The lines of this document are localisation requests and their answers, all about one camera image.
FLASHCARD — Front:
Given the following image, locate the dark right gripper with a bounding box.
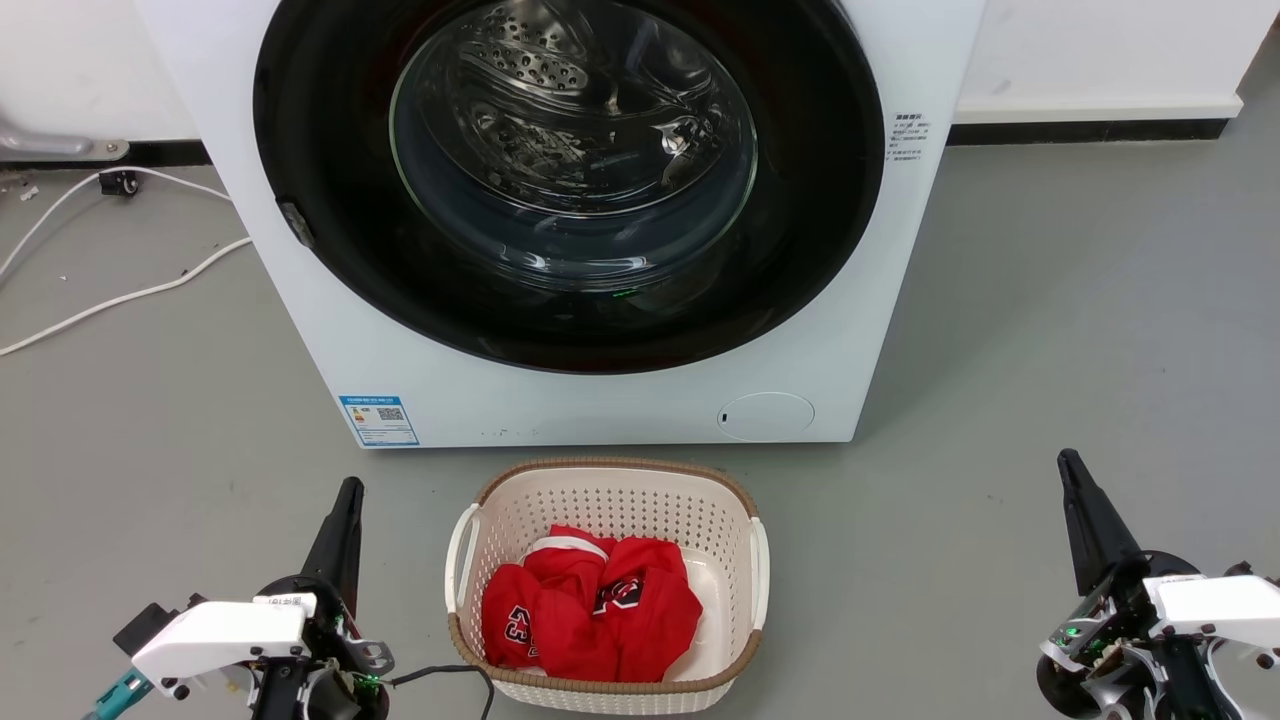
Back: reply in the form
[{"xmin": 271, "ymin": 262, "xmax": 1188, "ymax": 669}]
[{"xmin": 1035, "ymin": 450, "xmax": 1243, "ymax": 720}]

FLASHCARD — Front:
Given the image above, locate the round black glass washer door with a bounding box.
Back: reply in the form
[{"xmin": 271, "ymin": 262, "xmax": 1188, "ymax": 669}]
[{"xmin": 253, "ymin": 0, "xmax": 886, "ymax": 375}]

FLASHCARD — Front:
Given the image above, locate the grey metal bracket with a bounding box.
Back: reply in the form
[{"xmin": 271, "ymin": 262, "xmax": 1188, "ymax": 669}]
[{"xmin": 0, "ymin": 118, "xmax": 130, "ymax": 162}]

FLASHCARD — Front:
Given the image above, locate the thin white floor cable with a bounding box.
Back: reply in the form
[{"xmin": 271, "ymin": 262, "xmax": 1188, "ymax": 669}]
[{"xmin": 0, "ymin": 167, "xmax": 233, "ymax": 279}]

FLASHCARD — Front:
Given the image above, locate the small white text sticker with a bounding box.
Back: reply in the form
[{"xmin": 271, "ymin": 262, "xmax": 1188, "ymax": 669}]
[{"xmin": 888, "ymin": 112, "xmax": 931, "ymax": 163}]

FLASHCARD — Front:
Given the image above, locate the red sports jersey clothing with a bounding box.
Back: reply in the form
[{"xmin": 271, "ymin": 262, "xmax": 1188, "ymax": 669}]
[{"xmin": 481, "ymin": 525, "xmax": 704, "ymax": 683}]

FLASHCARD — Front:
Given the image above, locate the stainless steel washer drum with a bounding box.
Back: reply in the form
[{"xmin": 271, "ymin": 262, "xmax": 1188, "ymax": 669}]
[{"xmin": 390, "ymin": 0, "xmax": 758, "ymax": 291}]

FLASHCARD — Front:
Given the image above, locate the round white filter cover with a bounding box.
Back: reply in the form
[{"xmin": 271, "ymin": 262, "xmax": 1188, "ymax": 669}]
[{"xmin": 717, "ymin": 392, "xmax": 816, "ymax": 442}]

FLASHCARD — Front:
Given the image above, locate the white plastic laundry basket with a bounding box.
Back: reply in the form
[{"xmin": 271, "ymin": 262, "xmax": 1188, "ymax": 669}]
[{"xmin": 445, "ymin": 458, "xmax": 770, "ymax": 716}]

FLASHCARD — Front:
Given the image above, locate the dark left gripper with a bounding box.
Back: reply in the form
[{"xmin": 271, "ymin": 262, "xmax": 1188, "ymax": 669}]
[{"xmin": 250, "ymin": 478, "xmax": 394, "ymax": 720}]

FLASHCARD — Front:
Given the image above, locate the blue energy label sticker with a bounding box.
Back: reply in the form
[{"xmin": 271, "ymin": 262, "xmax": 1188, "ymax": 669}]
[{"xmin": 338, "ymin": 395, "xmax": 421, "ymax": 448}]

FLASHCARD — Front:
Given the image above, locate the white front-load washing machine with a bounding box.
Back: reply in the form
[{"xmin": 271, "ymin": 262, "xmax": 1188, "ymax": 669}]
[{"xmin": 135, "ymin": 0, "xmax": 986, "ymax": 449}]

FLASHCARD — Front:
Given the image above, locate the thick white floor cable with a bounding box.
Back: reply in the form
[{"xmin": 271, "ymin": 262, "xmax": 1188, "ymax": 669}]
[{"xmin": 0, "ymin": 237, "xmax": 253, "ymax": 358}]

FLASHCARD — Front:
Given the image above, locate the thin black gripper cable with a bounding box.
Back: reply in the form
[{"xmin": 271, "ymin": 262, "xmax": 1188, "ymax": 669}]
[{"xmin": 388, "ymin": 664, "xmax": 497, "ymax": 720}]

